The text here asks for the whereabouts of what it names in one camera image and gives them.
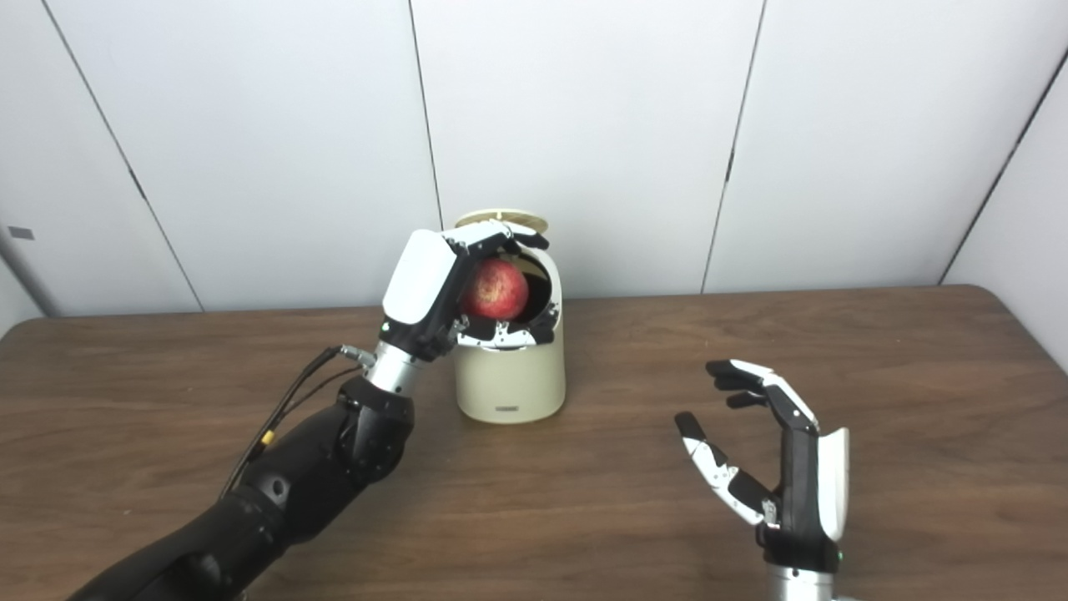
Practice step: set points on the cream round bin lid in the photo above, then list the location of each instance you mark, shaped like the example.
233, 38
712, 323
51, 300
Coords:
501, 216

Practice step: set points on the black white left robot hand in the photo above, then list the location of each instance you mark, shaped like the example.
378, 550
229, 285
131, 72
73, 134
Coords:
417, 275

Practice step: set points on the cream-colored round bin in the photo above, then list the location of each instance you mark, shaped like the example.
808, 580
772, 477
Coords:
509, 384

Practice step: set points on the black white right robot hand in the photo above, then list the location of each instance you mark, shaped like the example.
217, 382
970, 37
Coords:
805, 484

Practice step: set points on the red apple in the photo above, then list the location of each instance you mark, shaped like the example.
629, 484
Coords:
496, 290

